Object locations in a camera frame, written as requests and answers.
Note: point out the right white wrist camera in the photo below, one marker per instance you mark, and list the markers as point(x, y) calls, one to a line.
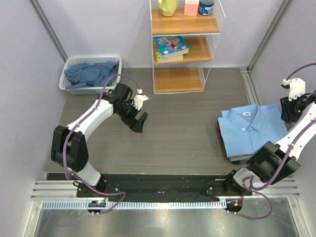
point(296, 87)

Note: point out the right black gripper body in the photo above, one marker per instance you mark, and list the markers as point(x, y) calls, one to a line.
point(293, 109)

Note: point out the red white marker pen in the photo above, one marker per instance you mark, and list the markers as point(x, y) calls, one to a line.
point(170, 43)

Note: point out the dark blue checked shirt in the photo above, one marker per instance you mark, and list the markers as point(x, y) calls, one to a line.
point(90, 75)

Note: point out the pink box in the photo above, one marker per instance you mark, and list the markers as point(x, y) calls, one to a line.
point(191, 7)

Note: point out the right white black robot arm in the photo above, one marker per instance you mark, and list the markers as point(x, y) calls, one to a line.
point(274, 162)

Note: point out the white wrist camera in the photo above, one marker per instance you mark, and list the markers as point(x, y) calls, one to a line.
point(296, 87)
point(139, 99)

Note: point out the green book underneath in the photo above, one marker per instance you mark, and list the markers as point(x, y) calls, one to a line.
point(158, 58)

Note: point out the yellow bottle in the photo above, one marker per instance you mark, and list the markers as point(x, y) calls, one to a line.
point(167, 7)

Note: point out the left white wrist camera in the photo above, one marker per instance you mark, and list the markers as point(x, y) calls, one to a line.
point(139, 99)

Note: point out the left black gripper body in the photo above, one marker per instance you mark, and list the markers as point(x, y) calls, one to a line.
point(128, 114)

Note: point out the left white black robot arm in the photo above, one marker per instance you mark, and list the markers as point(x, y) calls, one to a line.
point(69, 143)

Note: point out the white wire wooden shelf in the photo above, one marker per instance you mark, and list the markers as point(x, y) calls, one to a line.
point(184, 35)

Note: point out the red plaid folded shirt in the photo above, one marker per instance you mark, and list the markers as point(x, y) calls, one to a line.
point(239, 157)

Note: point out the blue tin can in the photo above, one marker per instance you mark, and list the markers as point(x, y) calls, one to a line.
point(206, 7)

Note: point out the white slotted cable duct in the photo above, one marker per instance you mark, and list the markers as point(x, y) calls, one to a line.
point(95, 204)

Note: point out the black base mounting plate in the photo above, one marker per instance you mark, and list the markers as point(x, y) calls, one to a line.
point(173, 188)

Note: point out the light blue long sleeve shirt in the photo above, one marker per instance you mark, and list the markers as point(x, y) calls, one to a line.
point(263, 122)

